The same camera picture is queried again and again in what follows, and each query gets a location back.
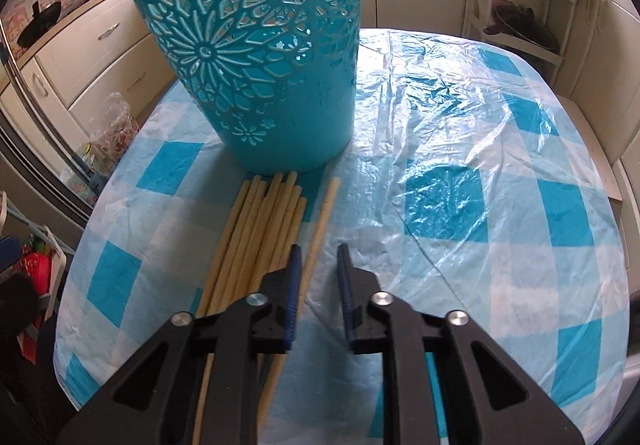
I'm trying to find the clear floral plastic bag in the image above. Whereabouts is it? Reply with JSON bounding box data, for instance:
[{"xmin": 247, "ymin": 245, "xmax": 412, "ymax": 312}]
[{"xmin": 77, "ymin": 92, "xmax": 139, "ymax": 178}]

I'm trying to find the black wok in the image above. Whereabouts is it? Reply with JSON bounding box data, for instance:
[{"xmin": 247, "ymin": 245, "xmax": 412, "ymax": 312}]
[{"xmin": 17, "ymin": 1, "xmax": 62, "ymax": 49}]

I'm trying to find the black pan on rack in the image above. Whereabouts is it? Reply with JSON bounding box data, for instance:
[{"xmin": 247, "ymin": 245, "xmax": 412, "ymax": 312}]
[{"xmin": 483, "ymin": 4, "xmax": 560, "ymax": 54}]

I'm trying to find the blue white checkered tablecloth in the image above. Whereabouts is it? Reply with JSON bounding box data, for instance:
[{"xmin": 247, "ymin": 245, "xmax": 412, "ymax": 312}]
[{"xmin": 53, "ymin": 29, "xmax": 629, "ymax": 444}]

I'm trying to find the white storage rack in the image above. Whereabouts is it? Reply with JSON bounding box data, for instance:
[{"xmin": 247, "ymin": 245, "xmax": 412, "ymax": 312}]
[{"xmin": 461, "ymin": 0, "xmax": 582, "ymax": 82}]

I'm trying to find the bamboo chopstick tall centre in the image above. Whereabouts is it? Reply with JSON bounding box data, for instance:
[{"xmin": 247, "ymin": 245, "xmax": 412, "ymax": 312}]
[{"xmin": 234, "ymin": 171, "xmax": 297, "ymax": 300}]

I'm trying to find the teal perforated plastic basket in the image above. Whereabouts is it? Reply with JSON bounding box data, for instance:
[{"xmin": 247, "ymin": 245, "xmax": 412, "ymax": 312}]
[{"xmin": 134, "ymin": 0, "xmax": 360, "ymax": 176}]

